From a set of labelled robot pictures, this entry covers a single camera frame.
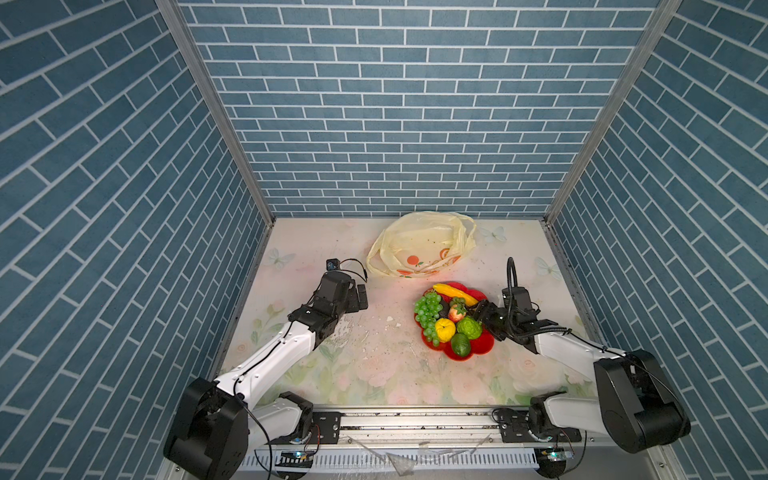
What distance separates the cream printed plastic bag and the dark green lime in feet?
0.78

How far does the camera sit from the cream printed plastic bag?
1034mm

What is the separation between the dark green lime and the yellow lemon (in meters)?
0.01

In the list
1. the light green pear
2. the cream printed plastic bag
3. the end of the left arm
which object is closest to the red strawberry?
the light green pear

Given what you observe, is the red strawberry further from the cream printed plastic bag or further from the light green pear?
the cream printed plastic bag

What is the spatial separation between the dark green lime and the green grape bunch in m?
0.05

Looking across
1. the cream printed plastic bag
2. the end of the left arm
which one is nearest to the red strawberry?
the cream printed plastic bag

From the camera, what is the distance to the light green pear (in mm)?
862

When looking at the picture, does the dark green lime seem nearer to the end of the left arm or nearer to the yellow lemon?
the yellow lemon

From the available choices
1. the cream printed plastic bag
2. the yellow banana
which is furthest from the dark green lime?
the cream printed plastic bag

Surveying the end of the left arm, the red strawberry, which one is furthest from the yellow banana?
the end of the left arm

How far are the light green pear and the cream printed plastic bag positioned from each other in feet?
0.68

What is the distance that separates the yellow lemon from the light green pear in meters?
0.02

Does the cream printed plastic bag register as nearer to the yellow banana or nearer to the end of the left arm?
the yellow banana

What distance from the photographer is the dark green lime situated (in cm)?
82
